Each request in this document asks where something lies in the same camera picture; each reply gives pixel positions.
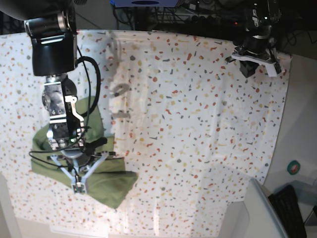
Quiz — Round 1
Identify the black keyboard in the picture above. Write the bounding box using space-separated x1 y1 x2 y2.
268 185 307 238

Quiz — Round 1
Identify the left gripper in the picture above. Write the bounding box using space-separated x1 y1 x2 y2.
240 60 259 77

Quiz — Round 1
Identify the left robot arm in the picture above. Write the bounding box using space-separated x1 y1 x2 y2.
232 0 281 78

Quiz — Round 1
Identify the terrazzo patterned tablecloth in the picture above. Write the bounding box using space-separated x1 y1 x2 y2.
0 31 292 238

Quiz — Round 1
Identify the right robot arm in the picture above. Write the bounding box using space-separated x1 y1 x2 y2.
0 0 107 172

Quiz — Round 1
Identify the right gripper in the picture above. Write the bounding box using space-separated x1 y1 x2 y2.
48 137 107 171

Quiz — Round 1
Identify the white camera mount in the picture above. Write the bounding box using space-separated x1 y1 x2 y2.
61 151 116 193
225 47 282 77

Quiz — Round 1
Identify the green t-shirt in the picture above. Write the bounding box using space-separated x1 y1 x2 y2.
30 96 138 209

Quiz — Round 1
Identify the green tape roll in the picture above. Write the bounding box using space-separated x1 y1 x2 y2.
287 160 301 176

